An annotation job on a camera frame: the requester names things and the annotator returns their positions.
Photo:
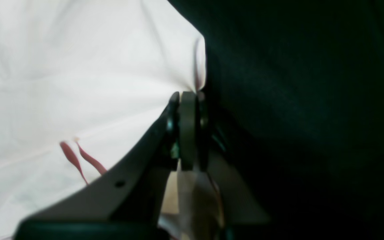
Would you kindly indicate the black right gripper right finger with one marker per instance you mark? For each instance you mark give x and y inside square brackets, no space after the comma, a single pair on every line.
[240,216]

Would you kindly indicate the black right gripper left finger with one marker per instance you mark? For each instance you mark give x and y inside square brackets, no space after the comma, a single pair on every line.
[125,203]

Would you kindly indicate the pink T-shirt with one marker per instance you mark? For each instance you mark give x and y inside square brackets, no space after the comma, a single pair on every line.
[80,83]

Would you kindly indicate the black table cloth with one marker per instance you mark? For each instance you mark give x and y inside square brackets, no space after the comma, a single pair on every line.
[295,89]

